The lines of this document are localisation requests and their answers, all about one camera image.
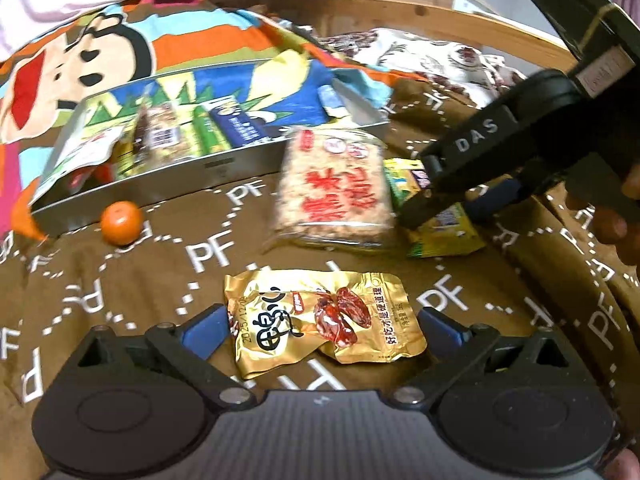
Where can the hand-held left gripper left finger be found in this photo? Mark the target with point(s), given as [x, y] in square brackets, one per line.
[205, 332]

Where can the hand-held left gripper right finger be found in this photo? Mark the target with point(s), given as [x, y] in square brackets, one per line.
[442, 332]

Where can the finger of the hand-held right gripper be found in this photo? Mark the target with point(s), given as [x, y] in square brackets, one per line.
[435, 207]

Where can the yellow green snack packet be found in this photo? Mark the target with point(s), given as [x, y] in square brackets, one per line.
[440, 240]

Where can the gold snack packet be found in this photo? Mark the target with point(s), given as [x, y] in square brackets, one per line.
[280, 320]

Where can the rice cracker packet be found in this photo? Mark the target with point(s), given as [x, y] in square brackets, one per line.
[335, 195]

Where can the small orange tangerine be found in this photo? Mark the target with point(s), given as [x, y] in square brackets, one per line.
[121, 222]

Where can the small blue snack packet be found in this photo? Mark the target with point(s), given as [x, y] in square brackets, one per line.
[330, 100]

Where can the metal tray with cartoon print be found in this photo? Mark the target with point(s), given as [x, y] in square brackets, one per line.
[200, 172]

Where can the green sausage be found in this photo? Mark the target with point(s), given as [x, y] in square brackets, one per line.
[207, 130]

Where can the white and green snack bag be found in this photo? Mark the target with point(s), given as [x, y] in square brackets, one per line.
[82, 152]

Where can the person's right hand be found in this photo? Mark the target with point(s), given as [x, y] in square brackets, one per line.
[612, 222]

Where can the white floral quilt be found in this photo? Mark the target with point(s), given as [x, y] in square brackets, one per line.
[435, 60]

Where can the red snack packet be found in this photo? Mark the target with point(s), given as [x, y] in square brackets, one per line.
[85, 180]

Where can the clear-wrapped granola bar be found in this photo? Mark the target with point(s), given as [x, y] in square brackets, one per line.
[157, 135]

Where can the wooden bed frame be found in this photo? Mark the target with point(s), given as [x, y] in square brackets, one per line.
[450, 15]

